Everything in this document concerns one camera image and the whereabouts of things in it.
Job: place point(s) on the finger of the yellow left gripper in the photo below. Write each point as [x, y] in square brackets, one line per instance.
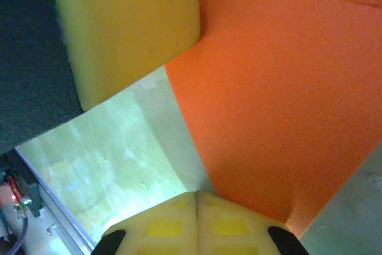
[119, 28]

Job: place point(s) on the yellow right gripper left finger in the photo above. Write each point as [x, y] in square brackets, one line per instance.
[167, 219]

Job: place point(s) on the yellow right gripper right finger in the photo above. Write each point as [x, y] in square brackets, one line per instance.
[238, 222]

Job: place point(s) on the orange cloth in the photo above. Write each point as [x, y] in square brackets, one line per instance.
[268, 87]

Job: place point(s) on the long aluminium frame rail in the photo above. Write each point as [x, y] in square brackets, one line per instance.
[65, 219]

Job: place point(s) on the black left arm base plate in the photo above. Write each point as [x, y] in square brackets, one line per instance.
[9, 183]

